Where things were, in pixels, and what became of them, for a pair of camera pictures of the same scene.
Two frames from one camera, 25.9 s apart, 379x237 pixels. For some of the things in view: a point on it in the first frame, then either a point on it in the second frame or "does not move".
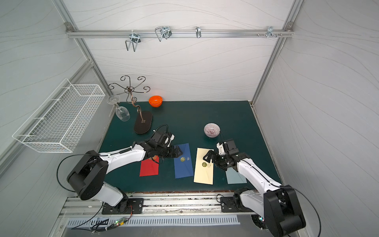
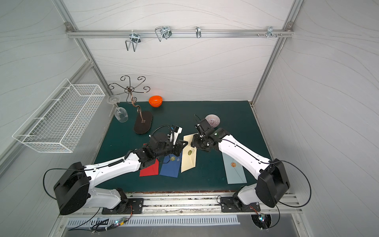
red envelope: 149,167 does not move
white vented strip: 227,221 does not move
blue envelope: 183,164 -> 171,166
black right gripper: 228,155 -> 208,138
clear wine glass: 122,112 does not move
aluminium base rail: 154,205 does not move
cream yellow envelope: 204,173 -> 189,156
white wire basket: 59,123 does not move
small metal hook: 198,33 does not move
